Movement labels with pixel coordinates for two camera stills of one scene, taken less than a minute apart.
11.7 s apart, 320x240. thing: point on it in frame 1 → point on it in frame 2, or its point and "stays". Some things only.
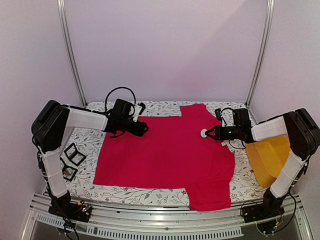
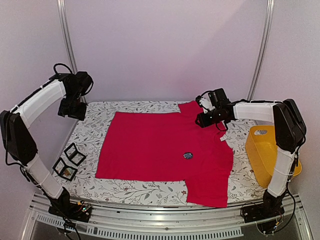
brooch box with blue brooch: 75,156 stays
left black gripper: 139,130 → 80,115
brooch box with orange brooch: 68,173 stays
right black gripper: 215,137 → 203,122
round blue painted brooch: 203,133 → 188,155
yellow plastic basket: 267,157 stays
